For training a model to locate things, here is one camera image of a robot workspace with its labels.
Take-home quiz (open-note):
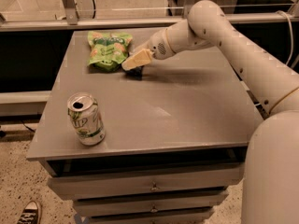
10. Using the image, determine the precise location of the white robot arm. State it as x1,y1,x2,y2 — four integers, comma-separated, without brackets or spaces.
122,0,299,224

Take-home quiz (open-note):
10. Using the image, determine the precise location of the grey metal railing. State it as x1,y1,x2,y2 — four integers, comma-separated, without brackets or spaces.
0,0,299,33

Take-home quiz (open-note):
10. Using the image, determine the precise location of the grey drawer cabinet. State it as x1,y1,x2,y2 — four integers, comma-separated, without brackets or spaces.
26,25,265,224

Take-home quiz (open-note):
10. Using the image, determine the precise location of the middle grey drawer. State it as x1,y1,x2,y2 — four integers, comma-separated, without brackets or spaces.
74,189,228,217

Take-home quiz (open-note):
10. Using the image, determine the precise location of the black white sneaker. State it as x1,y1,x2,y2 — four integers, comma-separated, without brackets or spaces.
17,201,41,224

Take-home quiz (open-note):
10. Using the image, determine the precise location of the dark blue rxbar wrapper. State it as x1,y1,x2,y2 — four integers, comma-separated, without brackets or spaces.
125,66,143,80

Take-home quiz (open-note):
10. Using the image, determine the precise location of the white cable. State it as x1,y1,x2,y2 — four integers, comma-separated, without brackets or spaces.
275,10,299,68

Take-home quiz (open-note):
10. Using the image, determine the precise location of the bottom grey drawer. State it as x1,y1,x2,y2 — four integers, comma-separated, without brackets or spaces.
89,208,214,224

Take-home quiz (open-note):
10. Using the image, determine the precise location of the grey drawer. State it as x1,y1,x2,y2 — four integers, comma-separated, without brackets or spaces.
74,189,228,217
48,163,244,200
89,208,214,224

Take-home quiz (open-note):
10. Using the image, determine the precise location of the green rice chip bag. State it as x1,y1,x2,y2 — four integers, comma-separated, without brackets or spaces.
87,31,133,73

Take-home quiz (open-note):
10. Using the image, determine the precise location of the green white soda can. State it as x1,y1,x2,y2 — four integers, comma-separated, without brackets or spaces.
67,92,106,146

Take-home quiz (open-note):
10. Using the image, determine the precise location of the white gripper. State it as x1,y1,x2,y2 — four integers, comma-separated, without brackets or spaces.
121,28,175,71

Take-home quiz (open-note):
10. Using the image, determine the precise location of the top grey drawer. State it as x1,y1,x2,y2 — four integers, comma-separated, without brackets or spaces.
48,163,244,200

